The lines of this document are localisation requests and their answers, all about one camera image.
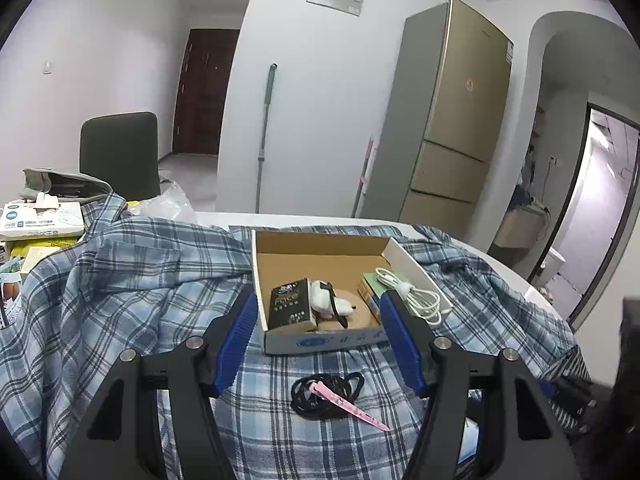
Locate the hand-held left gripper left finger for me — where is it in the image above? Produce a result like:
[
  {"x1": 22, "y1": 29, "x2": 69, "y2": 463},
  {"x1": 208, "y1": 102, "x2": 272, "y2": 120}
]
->
[{"x1": 62, "y1": 291, "x2": 259, "y2": 480}]

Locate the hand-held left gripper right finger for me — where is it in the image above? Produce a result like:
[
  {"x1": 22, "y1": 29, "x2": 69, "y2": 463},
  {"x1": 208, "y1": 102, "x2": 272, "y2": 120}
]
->
[{"x1": 379, "y1": 292, "x2": 583, "y2": 480}]

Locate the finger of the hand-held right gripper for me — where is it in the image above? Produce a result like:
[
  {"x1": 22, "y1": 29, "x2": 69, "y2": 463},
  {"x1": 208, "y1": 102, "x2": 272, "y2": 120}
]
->
[{"x1": 540, "y1": 377, "x2": 597, "y2": 432}]

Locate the white charging cable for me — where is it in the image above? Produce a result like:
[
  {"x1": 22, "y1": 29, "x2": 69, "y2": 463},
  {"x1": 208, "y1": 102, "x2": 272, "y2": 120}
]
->
[{"x1": 375, "y1": 267, "x2": 443, "y2": 328}]

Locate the green card sleeve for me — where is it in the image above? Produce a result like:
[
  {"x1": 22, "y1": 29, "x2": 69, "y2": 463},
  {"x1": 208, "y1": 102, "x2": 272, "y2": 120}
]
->
[{"x1": 362, "y1": 269, "x2": 401, "y2": 293}]

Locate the black tissue packet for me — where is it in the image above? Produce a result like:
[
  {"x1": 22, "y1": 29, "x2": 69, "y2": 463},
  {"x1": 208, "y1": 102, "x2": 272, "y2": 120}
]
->
[{"x1": 269, "y1": 277, "x2": 318, "y2": 333}]

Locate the pink hair clip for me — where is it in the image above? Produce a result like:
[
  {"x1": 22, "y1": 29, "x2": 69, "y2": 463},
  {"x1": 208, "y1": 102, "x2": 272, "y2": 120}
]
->
[{"x1": 309, "y1": 381, "x2": 391, "y2": 432}]

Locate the black hair cord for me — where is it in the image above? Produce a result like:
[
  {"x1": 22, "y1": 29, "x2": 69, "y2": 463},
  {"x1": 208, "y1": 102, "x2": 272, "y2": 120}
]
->
[{"x1": 291, "y1": 372, "x2": 365, "y2": 420}]

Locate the cardboard box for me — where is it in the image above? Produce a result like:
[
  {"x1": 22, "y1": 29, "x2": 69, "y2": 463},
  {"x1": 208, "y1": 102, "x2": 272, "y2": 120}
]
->
[{"x1": 251, "y1": 229, "x2": 453, "y2": 356}]

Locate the blue plaid shirt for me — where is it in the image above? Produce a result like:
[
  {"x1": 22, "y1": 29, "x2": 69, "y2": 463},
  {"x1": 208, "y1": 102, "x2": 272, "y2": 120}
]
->
[{"x1": 0, "y1": 191, "x2": 593, "y2": 480}]

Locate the dark framed glass door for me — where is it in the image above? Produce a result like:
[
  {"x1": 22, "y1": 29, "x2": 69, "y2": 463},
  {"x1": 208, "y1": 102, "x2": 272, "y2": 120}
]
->
[{"x1": 530, "y1": 102, "x2": 640, "y2": 332}]

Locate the clear plastic bag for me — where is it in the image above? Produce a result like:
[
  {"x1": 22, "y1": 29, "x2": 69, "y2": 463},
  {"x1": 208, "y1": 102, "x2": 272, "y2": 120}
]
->
[{"x1": 127, "y1": 180, "x2": 198, "y2": 225}]

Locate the gold refrigerator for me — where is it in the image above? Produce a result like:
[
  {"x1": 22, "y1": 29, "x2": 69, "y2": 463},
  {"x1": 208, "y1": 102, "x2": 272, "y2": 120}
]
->
[{"x1": 360, "y1": 0, "x2": 515, "y2": 256}]

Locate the yellow packet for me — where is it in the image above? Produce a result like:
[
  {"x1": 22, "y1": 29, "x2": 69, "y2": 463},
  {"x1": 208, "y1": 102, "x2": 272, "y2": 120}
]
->
[{"x1": 7, "y1": 236, "x2": 81, "y2": 267}]

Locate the dark grey chair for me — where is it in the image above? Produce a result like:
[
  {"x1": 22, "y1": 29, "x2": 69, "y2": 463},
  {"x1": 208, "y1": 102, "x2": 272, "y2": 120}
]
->
[{"x1": 80, "y1": 111, "x2": 162, "y2": 201}]

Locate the printed paper packet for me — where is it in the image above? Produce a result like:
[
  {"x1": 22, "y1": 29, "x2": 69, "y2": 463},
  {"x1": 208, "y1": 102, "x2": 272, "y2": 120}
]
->
[{"x1": 0, "y1": 257, "x2": 25, "y2": 328}]

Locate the white flat carton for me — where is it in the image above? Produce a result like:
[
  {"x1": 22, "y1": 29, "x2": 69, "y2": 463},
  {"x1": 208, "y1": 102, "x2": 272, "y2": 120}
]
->
[{"x1": 0, "y1": 200, "x2": 86, "y2": 239}]

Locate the grey fabric bag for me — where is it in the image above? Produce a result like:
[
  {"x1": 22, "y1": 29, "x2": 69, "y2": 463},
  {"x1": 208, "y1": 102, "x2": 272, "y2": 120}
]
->
[{"x1": 20, "y1": 167, "x2": 113, "y2": 200}]

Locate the dark wooden door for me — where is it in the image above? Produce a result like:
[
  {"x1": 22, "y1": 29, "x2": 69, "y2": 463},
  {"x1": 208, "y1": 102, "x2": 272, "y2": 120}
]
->
[{"x1": 172, "y1": 28, "x2": 241, "y2": 157}]

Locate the pink broom handle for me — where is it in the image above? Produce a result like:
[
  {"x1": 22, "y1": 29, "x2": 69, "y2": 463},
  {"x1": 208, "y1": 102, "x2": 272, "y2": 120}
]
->
[{"x1": 351, "y1": 135, "x2": 375, "y2": 218}]

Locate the grey mop handle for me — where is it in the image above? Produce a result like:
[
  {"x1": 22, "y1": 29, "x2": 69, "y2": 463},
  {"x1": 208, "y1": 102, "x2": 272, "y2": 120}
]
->
[{"x1": 255, "y1": 63, "x2": 278, "y2": 214}]

